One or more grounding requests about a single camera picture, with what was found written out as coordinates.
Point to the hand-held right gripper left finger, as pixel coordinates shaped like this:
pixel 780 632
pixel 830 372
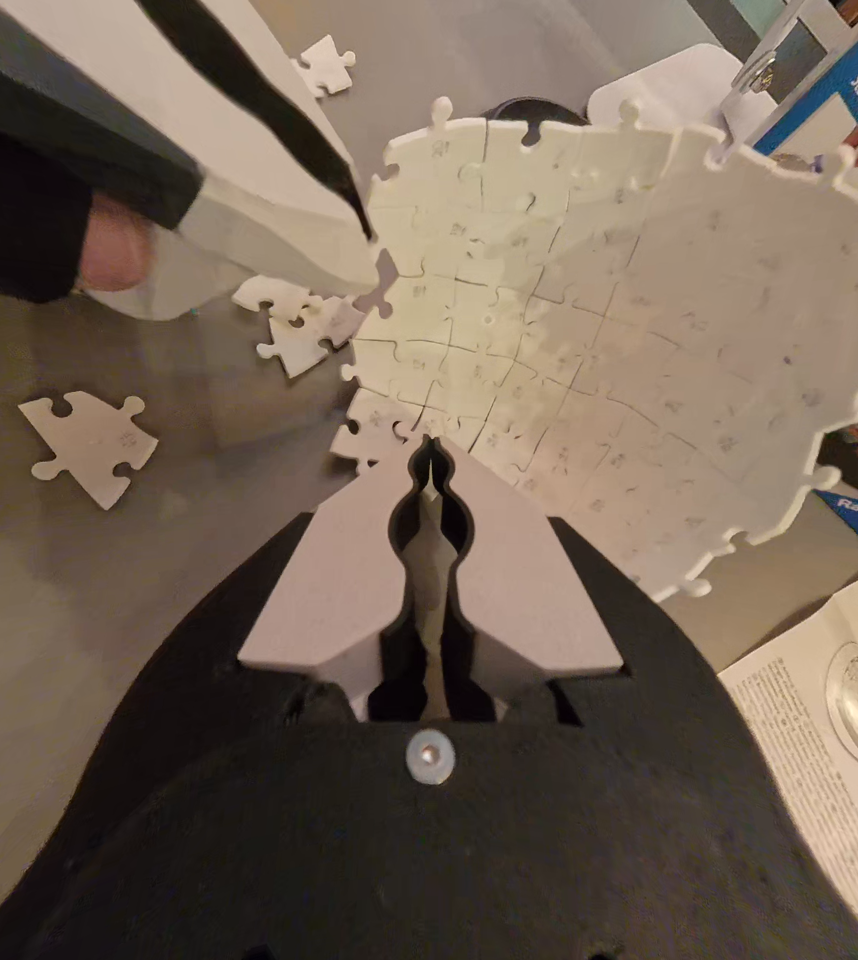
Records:
pixel 316 600

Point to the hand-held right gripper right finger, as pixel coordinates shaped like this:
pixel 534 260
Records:
pixel 534 600

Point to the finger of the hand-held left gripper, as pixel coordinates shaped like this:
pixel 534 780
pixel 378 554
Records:
pixel 173 112
pixel 286 82

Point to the colourful puzzle ball shell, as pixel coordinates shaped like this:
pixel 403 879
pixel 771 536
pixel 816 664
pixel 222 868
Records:
pixel 586 337

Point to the black round ball stand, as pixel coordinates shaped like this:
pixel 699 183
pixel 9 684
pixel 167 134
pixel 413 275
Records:
pixel 534 111

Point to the white joined puzzle piece pair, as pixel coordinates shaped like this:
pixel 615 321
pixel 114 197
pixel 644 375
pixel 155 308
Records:
pixel 309 341
pixel 91 442

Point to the person's left hand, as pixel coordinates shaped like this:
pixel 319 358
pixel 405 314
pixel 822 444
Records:
pixel 113 251

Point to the white instruction leaflet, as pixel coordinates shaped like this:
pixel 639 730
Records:
pixel 834 750

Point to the white desk stand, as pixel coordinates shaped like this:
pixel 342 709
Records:
pixel 661 82

